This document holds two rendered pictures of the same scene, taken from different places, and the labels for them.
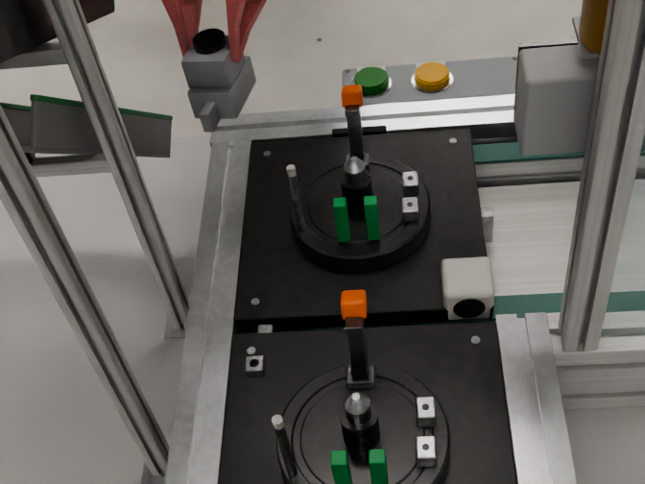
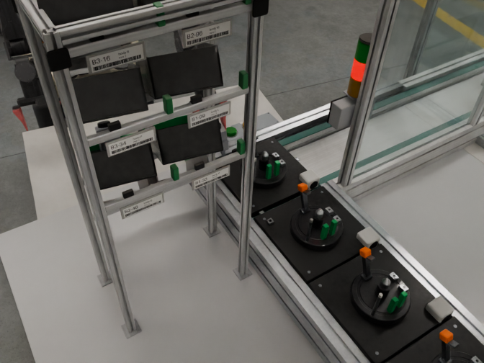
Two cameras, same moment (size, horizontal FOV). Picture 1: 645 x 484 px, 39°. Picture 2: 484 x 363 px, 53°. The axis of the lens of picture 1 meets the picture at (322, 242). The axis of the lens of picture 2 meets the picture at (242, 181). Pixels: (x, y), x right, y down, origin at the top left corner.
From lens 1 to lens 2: 0.79 m
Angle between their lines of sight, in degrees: 28
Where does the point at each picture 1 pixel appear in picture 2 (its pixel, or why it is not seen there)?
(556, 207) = (306, 153)
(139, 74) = not seen: hidden behind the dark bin
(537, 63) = (339, 104)
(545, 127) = (343, 120)
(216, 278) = (231, 206)
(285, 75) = not seen: hidden behind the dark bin
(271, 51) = not seen: hidden behind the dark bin
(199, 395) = (256, 238)
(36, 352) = (167, 260)
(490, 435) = (343, 212)
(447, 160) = (275, 148)
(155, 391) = (220, 253)
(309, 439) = (304, 230)
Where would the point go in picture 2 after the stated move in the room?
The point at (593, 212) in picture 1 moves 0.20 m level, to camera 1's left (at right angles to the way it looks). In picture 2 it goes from (356, 140) to (304, 171)
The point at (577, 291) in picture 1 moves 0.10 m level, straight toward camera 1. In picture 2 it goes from (349, 165) to (364, 190)
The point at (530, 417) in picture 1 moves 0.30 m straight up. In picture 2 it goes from (348, 205) to (370, 122)
